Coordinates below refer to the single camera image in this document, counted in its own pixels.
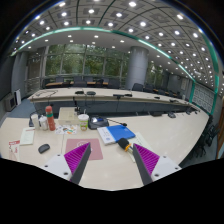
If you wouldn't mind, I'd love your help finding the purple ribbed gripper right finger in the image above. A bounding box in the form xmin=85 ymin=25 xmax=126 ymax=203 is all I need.
xmin=132 ymin=143 xmax=183 ymax=186

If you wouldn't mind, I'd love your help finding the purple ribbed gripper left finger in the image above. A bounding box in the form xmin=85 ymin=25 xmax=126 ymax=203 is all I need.
xmin=43 ymin=142 xmax=92 ymax=185

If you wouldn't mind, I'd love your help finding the pink mouse pad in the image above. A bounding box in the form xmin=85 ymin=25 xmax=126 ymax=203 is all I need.
xmin=65 ymin=138 xmax=103 ymax=160

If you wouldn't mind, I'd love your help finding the black computer mouse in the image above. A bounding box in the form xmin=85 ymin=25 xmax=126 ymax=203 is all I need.
xmin=38 ymin=144 xmax=50 ymax=154

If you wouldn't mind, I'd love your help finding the colourful printed flyer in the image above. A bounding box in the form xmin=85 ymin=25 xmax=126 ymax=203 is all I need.
xmin=55 ymin=125 xmax=77 ymax=135

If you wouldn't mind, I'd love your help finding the white paper cup green label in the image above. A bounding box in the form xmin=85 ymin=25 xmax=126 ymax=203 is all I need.
xmin=78 ymin=114 xmax=89 ymax=131

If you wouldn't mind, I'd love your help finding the blue and white book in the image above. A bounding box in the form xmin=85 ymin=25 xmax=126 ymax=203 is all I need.
xmin=97 ymin=125 xmax=135 ymax=145

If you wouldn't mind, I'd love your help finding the black conference microphone base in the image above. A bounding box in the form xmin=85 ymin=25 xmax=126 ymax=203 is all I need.
xmin=88 ymin=116 xmax=109 ymax=130

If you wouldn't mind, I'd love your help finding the beige cardboard box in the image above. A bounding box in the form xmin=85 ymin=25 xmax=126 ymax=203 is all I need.
xmin=58 ymin=107 xmax=79 ymax=125

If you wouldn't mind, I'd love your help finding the white plastic jar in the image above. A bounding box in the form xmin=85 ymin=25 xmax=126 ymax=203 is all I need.
xmin=39 ymin=116 xmax=48 ymax=131

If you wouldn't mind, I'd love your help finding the white booklet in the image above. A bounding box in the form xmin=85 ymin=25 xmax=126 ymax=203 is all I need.
xmin=20 ymin=127 xmax=35 ymax=145

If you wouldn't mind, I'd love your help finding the red bottle with green band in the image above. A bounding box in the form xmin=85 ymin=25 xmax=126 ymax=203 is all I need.
xmin=45 ymin=106 xmax=56 ymax=131

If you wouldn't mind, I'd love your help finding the white cylindrical container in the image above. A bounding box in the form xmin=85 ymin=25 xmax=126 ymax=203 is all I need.
xmin=31 ymin=114 xmax=40 ymax=130

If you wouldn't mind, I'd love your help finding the long curved conference desk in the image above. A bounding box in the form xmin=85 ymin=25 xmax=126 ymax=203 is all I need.
xmin=29 ymin=87 xmax=200 ymax=115

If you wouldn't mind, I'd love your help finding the red and white leaflet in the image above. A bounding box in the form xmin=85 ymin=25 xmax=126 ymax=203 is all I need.
xmin=9 ymin=140 xmax=20 ymax=162

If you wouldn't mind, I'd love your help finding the grey round pillar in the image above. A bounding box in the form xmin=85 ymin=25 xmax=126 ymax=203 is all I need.
xmin=125 ymin=46 xmax=149 ymax=89

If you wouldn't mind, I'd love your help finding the black microphone with orange ring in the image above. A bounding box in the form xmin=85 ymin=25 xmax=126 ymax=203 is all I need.
xmin=118 ymin=138 xmax=133 ymax=153

